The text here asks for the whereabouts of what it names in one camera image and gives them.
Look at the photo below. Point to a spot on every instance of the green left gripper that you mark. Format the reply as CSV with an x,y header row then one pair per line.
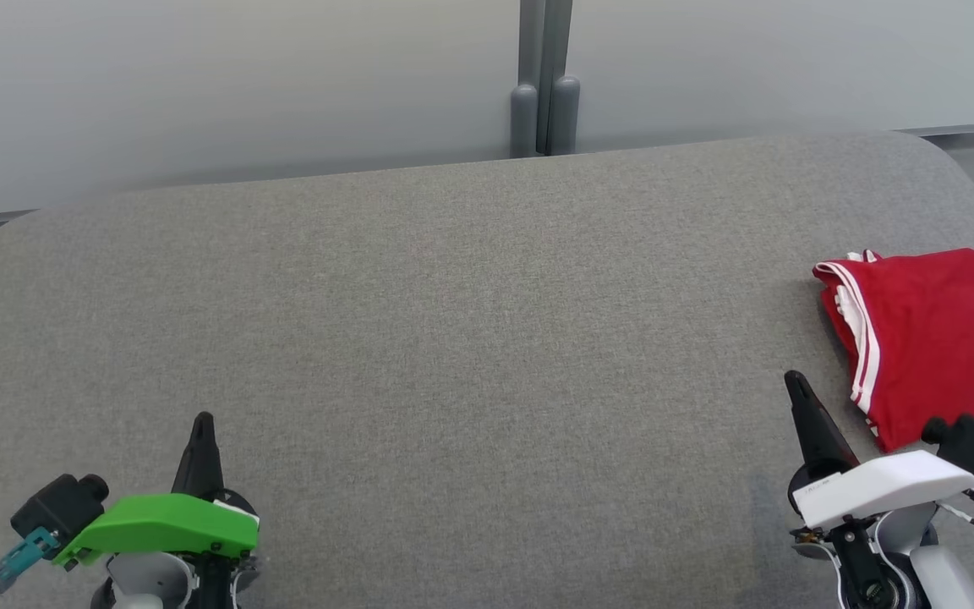
x,y
166,524

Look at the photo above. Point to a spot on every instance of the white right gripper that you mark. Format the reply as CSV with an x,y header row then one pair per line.
x,y
884,486

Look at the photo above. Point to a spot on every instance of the red white basketball jersey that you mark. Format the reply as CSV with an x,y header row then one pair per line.
x,y
943,338

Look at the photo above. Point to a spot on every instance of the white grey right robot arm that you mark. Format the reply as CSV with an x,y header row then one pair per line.
x,y
935,575

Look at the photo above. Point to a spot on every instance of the grey fabric sofa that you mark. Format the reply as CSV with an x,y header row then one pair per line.
x,y
453,338

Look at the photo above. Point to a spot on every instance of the grey vertical partition profile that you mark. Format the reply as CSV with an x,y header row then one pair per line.
x,y
546,51

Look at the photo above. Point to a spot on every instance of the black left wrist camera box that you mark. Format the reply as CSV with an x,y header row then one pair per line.
x,y
56,507

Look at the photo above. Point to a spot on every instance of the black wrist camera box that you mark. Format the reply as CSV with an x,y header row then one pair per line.
x,y
973,444
56,507

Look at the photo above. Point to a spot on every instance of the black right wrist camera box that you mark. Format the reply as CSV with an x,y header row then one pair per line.
x,y
973,444

